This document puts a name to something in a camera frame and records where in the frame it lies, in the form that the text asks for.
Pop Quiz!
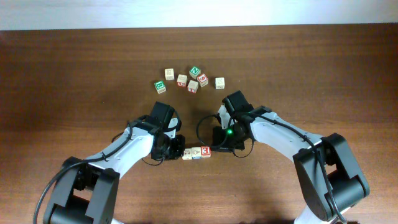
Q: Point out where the blue D wooden block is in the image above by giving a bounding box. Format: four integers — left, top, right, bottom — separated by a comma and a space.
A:
182, 148, 192, 161

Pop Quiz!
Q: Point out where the green-sided wooden block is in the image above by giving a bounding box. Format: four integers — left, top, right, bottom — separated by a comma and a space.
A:
192, 147, 201, 159

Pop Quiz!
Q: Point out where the red Q wooden block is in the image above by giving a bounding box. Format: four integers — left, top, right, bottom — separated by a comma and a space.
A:
200, 146, 211, 158

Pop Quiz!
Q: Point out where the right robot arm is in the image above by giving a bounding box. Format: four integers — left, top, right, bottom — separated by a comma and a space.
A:
212, 91, 370, 223

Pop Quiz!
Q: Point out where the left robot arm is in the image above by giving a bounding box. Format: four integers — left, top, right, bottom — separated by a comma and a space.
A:
43, 101, 185, 223

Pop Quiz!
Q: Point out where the plain right wooden block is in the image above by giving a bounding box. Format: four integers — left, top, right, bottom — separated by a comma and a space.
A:
215, 77, 225, 90

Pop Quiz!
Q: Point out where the green B wooden block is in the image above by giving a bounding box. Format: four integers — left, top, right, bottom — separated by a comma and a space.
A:
154, 80, 166, 94

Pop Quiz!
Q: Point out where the red-striped centre wooden block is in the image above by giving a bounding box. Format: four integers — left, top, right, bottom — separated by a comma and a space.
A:
187, 80, 199, 93

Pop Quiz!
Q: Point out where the red 9 wooden block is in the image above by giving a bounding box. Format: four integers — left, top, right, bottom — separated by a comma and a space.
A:
197, 73, 209, 87

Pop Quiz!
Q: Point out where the red-sided wooden block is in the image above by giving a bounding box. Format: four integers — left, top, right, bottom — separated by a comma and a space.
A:
177, 74, 188, 87

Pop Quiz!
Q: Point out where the plain top-left wooden block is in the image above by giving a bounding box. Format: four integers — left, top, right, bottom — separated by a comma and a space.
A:
164, 68, 175, 80

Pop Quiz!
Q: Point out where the green N wooden block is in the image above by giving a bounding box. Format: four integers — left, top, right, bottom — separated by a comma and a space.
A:
189, 66, 201, 80

